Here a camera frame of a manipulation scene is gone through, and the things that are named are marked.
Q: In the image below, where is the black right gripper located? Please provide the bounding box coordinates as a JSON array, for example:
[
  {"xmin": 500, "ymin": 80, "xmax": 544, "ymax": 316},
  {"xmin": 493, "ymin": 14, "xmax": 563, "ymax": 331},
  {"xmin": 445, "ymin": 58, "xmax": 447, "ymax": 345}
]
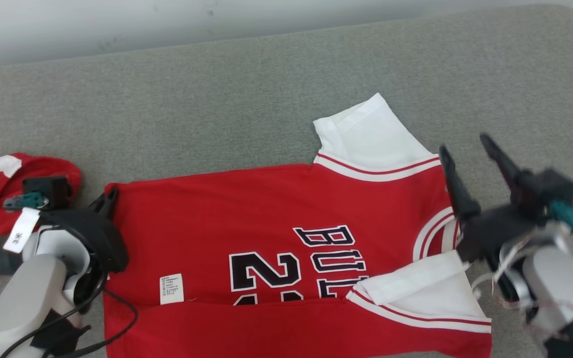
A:
[{"xmin": 438, "ymin": 133, "xmax": 553, "ymax": 263}]

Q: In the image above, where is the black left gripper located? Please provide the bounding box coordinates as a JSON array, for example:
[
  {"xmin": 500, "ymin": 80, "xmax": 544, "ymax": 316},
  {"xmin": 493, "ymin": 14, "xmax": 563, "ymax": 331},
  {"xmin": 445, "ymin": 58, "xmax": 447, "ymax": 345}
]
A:
[{"xmin": 42, "ymin": 186, "xmax": 129, "ymax": 305}]

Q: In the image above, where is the red jersey with white sleeves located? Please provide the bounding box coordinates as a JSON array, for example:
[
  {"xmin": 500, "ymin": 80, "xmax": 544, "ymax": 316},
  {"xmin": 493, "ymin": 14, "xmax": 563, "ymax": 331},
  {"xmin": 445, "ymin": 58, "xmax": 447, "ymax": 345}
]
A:
[{"xmin": 102, "ymin": 92, "xmax": 492, "ymax": 358}]

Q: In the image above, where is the grey fabric sofa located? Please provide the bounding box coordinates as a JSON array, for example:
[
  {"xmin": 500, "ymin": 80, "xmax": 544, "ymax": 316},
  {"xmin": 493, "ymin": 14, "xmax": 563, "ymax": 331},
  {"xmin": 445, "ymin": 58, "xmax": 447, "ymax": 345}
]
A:
[{"xmin": 0, "ymin": 4, "xmax": 573, "ymax": 358}]

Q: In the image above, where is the white cable tag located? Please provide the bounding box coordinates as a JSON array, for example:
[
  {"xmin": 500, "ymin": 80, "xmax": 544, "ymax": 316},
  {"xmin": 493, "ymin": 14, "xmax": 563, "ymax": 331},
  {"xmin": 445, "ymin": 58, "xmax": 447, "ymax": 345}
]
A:
[{"xmin": 3, "ymin": 208, "xmax": 41, "ymax": 253}]

